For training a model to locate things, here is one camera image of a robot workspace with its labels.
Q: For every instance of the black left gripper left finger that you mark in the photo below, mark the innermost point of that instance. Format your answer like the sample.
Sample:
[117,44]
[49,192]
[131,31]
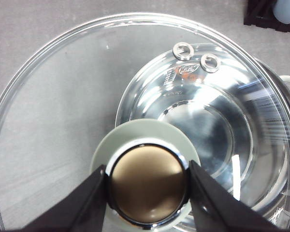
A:
[81,209]

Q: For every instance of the glass pot lid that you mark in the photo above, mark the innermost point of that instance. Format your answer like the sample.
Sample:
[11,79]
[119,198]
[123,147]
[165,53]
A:
[57,123]

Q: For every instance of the green electric steamer pot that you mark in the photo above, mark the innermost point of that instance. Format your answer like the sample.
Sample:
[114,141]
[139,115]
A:
[237,109]

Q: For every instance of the black plate rack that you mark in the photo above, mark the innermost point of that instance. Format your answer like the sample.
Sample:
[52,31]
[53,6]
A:
[261,14]

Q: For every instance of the blue plate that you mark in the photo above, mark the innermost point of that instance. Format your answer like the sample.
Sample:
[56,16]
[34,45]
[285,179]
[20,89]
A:
[281,9]

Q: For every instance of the gray table mat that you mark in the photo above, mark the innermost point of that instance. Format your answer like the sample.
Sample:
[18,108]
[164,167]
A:
[26,23]

